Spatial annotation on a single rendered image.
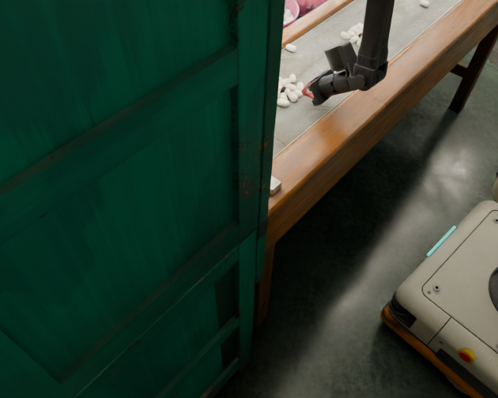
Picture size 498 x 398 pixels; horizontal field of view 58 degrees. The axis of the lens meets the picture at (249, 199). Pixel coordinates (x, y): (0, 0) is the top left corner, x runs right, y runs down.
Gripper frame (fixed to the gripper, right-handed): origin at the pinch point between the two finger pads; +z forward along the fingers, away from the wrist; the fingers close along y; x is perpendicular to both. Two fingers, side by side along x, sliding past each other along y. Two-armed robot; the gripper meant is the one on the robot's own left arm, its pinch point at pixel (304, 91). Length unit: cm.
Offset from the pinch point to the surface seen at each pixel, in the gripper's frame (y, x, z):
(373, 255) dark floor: -17, 80, 23
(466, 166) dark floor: -91, 84, 19
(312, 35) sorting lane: -28.3, -10.1, 15.8
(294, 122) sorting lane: 10.2, 4.7, -2.3
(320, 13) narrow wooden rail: -38.1, -14.8, 17.7
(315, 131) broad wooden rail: 11.4, 8.0, -10.3
